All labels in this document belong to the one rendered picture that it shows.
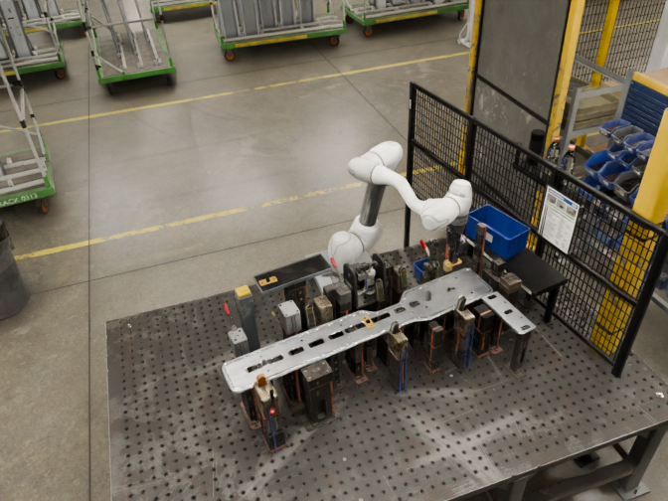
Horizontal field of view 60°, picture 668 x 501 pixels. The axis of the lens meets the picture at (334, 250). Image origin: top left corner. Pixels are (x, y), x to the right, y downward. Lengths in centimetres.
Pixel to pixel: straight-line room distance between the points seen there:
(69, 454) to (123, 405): 92
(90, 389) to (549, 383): 282
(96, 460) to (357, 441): 171
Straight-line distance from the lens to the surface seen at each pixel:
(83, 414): 409
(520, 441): 281
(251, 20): 918
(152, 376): 315
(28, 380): 446
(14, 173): 638
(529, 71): 469
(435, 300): 291
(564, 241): 306
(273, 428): 262
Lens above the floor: 297
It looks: 38 degrees down
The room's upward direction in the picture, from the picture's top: 3 degrees counter-clockwise
